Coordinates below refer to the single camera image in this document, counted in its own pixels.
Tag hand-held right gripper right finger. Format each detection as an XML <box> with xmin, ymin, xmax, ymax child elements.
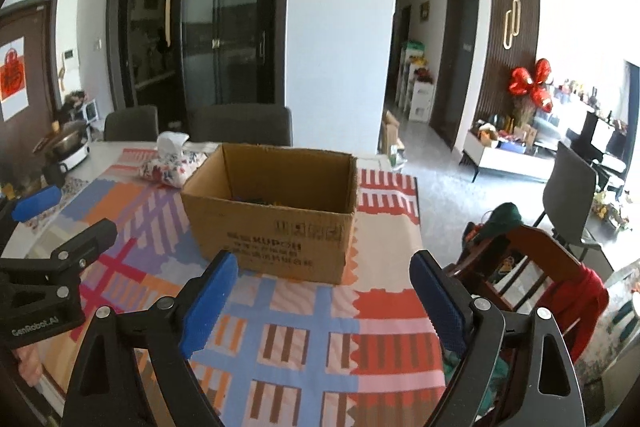
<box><xmin>409</xmin><ymin>249</ymin><xmax>587</xmax><ymax>427</ymax></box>

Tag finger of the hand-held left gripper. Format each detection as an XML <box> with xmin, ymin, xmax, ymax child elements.
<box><xmin>0</xmin><ymin>185</ymin><xmax>62</xmax><ymax>248</ymax></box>
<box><xmin>0</xmin><ymin>218</ymin><xmax>119</xmax><ymax>303</ymax></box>

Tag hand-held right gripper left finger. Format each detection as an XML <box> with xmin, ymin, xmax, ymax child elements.
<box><xmin>60</xmin><ymin>251</ymin><xmax>239</xmax><ymax>427</ymax></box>

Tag brown cardboard box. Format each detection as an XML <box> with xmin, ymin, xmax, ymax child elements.
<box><xmin>180</xmin><ymin>143</ymin><xmax>359</xmax><ymax>285</ymax></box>

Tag black mug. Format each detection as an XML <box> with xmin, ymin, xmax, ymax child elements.
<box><xmin>42</xmin><ymin>162</ymin><xmax>68</xmax><ymax>188</ymax></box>

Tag white electric cooking pot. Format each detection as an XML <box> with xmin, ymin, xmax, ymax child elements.
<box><xmin>34</xmin><ymin>119</ymin><xmax>92</xmax><ymax>172</ymax></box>

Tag colourful patterned tablecloth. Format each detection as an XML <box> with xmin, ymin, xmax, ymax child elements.
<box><xmin>20</xmin><ymin>148</ymin><xmax>446</xmax><ymax>427</ymax></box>

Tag white stools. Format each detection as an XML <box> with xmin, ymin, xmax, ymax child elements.
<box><xmin>75</xmin><ymin>99</ymin><xmax>101</xmax><ymax>128</ymax></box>

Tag green hat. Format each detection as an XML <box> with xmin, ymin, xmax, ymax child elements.
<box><xmin>482</xmin><ymin>203</ymin><xmax>523</xmax><ymax>233</ymax></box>

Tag wooden high chair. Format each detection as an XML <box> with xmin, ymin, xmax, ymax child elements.
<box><xmin>450</xmin><ymin>219</ymin><xmax>608</xmax><ymax>358</ymax></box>

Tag floral tissue pack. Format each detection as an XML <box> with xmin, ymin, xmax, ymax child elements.
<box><xmin>137</xmin><ymin>132</ymin><xmax>207</xmax><ymax>188</ymax></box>

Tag dark grey dining chair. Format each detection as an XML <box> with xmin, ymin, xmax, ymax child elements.
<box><xmin>103</xmin><ymin>105</ymin><xmax>160</xmax><ymax>142</ymax></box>
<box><xmin>189</xmin><ymin>105</ymin><xmax>293</xmax><ymax>146</ymax></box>

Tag red and white door poster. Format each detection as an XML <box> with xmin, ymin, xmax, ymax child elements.
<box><xmin>0</xmin><ymin>37</ymin><xmax>27</xmax><ymax>122</ymax></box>

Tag red cloth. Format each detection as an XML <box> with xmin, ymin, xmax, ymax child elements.
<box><xmin>537</xmin><ymin>264</ymin><xmax>610</xmax><ymax>360</ymax></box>

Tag brown entrance door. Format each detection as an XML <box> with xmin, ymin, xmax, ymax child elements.
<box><xmin>0</xmin><ymin>0</ymin><xmax>63</xmax><ymax>158</ymax></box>

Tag white low cabinet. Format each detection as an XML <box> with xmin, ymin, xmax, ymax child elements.
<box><xmin>462</xmin><ymin>127</ymin><xmax>561</xmax><ymax>182</ymax></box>

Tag grey chair with black legs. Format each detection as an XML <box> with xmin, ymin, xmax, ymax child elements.
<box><xmin>532</xmin><ymin>141</ymin><xmax>616</xmax><ymax>268</ymax></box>

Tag cardboard boxes on floor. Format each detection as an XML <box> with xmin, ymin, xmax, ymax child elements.
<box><xmin>382</xmin><ymin>109</ymin><xmax>408</xmax><ymax>168</ymax></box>

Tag white toy shelf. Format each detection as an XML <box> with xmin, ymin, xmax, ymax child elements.
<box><xmin>395</xmin><ymin>39</ymin><xmax>436</xmax><ymax>122</ymax></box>

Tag red foil balloons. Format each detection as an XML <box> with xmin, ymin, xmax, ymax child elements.
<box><xmin>509</xmin><ymin>59</ymin><xmax>555</xmax><ymax>112</ymax></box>

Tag dark room door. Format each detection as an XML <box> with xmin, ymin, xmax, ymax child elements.
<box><xmin>429</xmin><ymin>0</ymin><xmax>481</xmax><ymax>150</ymax></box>

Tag dark glass sliding door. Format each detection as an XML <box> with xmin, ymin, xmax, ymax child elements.
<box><xmin>111</xmin><ymin>0</ymin><xmax>291</xmax><ymax>128</ymax></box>

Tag gold wall ornament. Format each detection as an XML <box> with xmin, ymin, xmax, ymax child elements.
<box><xmin>501</xmin><ymin>0</ymin><xmax>522</xmax><ymax>52</ymax></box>

